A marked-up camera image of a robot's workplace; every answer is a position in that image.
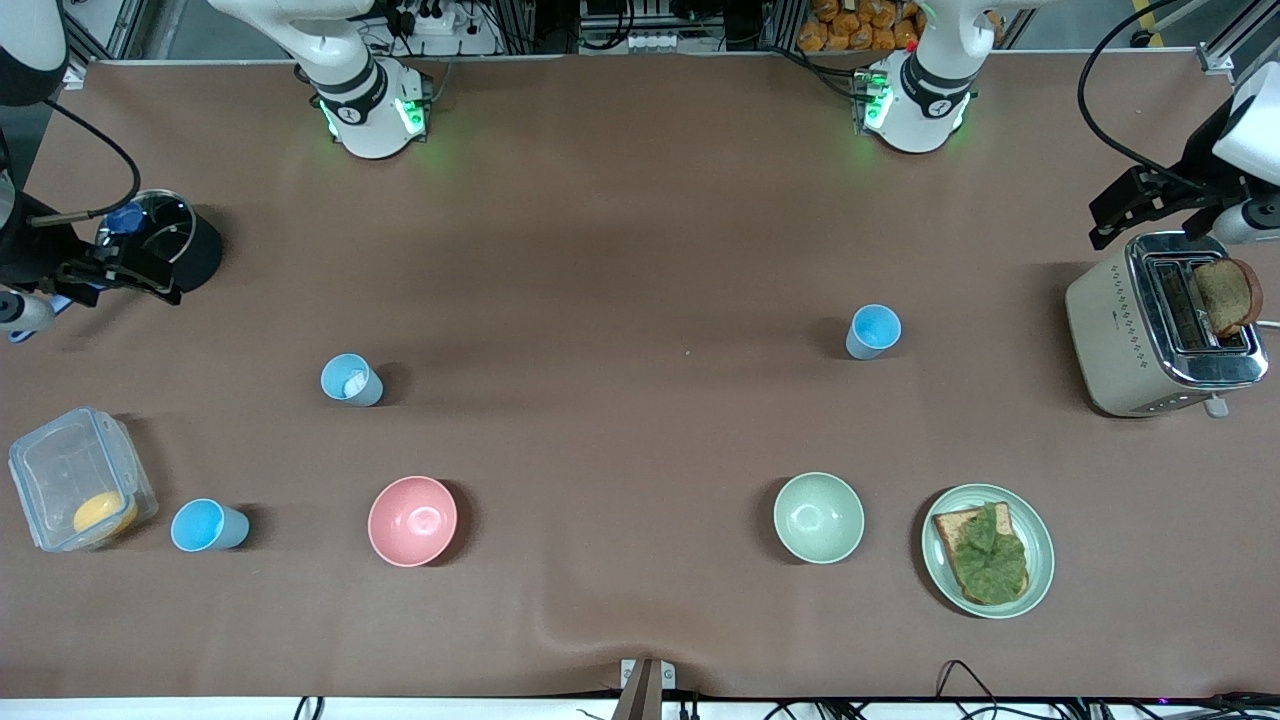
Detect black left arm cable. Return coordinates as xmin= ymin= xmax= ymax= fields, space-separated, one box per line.
xmin=1076 ymin=0 xmax=1216 ymax=191

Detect toast slice under lettuce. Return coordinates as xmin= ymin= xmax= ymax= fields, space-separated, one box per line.
xmin=932 ymin=502 xmax=1031 ymax=606

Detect pale green bowl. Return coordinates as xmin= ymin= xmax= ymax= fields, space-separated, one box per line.
xmin=773 ymin=472 xmax=866 ymax=565

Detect pale green plate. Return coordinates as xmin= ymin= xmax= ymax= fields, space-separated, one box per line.
xmin=921 ymin=484 xmax=1056 ymax=620

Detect brown toast slice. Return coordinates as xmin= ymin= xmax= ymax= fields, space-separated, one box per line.
xmin=1193 ymin=258 xmax=1264 ymax=339

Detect bag of orange bread rolls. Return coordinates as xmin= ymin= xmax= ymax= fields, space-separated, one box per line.
xmin=797 ymin=0 xmax=1004 ymax=53

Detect clear plastic container blue seal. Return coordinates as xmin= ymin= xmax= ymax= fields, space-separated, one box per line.
xmin=8 ymin=406 xmax=159 ymax=553

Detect black saucepan with blue handle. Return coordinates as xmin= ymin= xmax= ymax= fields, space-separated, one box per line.
xmin=10 ymin=190 xmax=223 ymax=344

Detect cream and chrome toaster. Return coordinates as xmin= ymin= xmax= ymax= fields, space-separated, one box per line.
xmin=1065 ymin=230 xmax=1271 ymax=419

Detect blue plastic cup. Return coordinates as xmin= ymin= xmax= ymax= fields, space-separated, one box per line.
xmin=170 ymin=498 xmax=251 ymax=553
xmin=845 ymin=304 xmax=903 ymax=361
xmin=320 ymin=353 xmax=385 ymax=407

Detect thin black looped cable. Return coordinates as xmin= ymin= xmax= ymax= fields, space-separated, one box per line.
xmin=935 ymin=660 xmax=1001 ymax=720

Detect aluminium frame profile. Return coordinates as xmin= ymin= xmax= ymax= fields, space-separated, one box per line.
xmin=1197 ymin=0 xmax=1280 ymax=76
xmin=60 ymin=0 xmax=151 ymax=66

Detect pink bowl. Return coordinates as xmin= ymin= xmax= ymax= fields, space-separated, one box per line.
xmin=367 ymin=476 xmax=459 ymax=568

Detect brown table cover mat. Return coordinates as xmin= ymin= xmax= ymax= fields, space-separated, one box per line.
xmin=0 ymin=55 xmax=1280 ymax=701

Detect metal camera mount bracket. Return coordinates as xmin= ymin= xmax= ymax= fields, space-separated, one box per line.
xmin=612 ymin=658 xmax=677 ymax=720

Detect green lettuce leaf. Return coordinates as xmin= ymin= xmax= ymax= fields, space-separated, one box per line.
xmin=948 ymin=503 xmax=1029 ymax=604

